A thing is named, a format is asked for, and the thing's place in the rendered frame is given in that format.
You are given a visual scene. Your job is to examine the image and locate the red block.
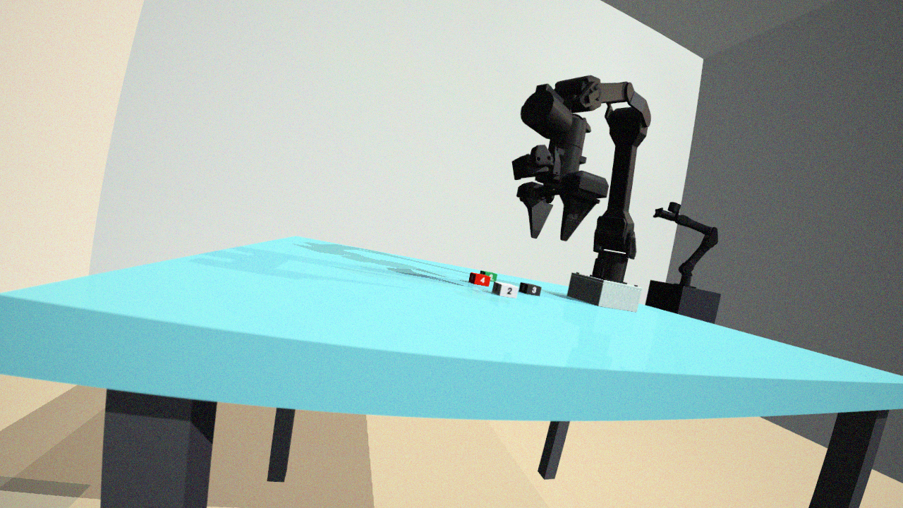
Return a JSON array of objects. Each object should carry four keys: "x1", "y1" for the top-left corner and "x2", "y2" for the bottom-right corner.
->
[{"x1": 468, "y1": 272, "x2": 491, "y2": 286}]

